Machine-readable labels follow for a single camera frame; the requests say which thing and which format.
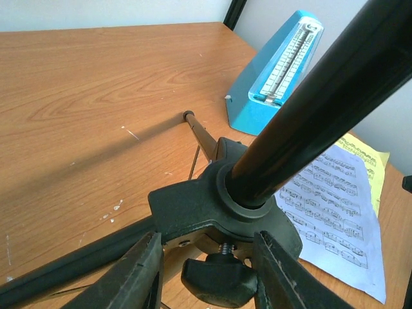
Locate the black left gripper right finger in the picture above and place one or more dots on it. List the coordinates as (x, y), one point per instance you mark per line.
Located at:
(282, 282)

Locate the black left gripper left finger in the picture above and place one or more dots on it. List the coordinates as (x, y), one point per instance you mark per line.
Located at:
(135, 280)

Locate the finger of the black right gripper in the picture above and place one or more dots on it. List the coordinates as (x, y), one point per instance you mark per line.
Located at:
(407, 183)

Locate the yellow sheet music page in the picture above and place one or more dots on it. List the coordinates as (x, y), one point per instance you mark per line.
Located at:
(374, 161)

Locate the white sheet music page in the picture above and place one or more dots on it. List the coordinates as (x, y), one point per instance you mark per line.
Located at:
(329, 203)

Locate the black music stand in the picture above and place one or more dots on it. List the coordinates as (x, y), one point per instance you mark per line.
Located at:
(210, 222)

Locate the blue metronome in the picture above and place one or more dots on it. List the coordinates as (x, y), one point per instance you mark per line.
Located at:
(269, 79)

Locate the black cage frame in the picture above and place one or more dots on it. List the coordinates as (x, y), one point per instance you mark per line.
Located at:
(233, 13)

